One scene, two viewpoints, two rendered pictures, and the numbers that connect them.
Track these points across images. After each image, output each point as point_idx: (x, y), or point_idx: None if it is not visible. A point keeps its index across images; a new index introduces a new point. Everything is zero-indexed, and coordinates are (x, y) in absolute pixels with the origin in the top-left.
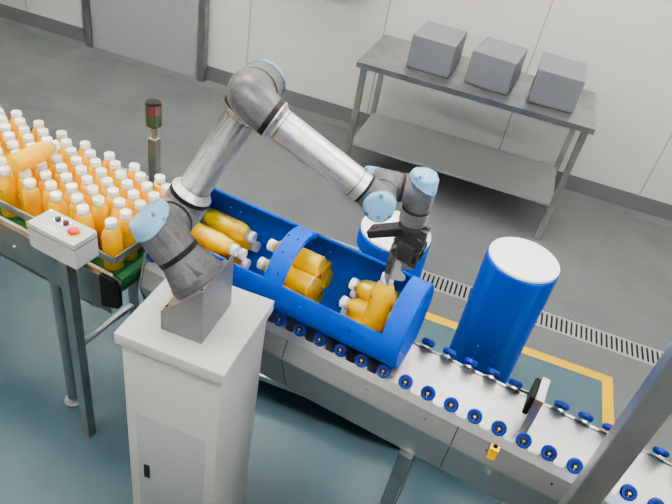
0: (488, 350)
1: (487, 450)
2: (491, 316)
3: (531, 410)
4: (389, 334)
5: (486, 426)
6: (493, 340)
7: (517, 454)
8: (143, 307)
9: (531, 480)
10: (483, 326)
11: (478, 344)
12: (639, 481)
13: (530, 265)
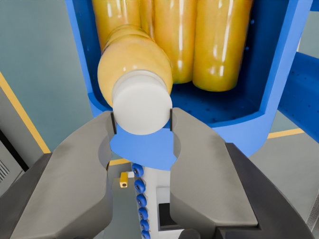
0: (284, 102)
1: (127, 172)
2: (316, 112)
3: (157, 216)
4: (91, 110)
5: (144, 170)
6: (293, 108)
7: (136, 190)
8: None
9: (135, 189)
10: (305, 100)
11: (288, 93)
12: (167, 238)
13: None
